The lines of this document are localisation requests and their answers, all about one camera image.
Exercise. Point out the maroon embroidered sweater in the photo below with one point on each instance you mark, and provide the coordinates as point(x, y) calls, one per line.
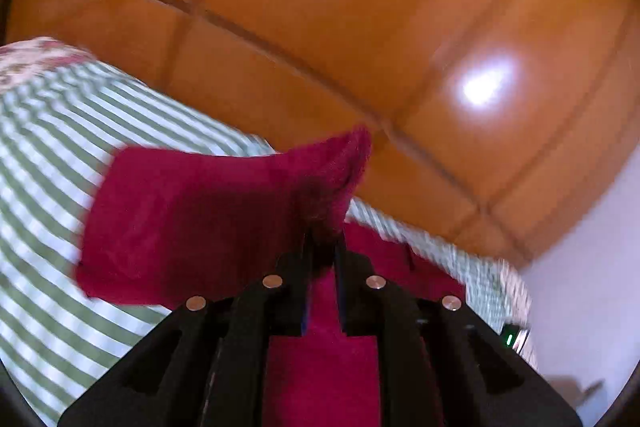
point(166, 226)

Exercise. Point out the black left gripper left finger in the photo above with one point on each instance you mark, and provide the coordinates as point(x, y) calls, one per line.
point(205, 364)

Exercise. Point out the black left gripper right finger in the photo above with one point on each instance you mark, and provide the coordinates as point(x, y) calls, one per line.
point(440, 365)

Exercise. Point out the green checked bed sheet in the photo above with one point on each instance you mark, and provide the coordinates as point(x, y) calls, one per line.
point(60, 132)

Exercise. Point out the floral pink pillow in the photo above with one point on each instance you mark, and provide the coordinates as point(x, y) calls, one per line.
point(22, 60)

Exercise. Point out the wooden panelled wardrobe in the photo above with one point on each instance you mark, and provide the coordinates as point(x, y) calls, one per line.
point(496, 124)

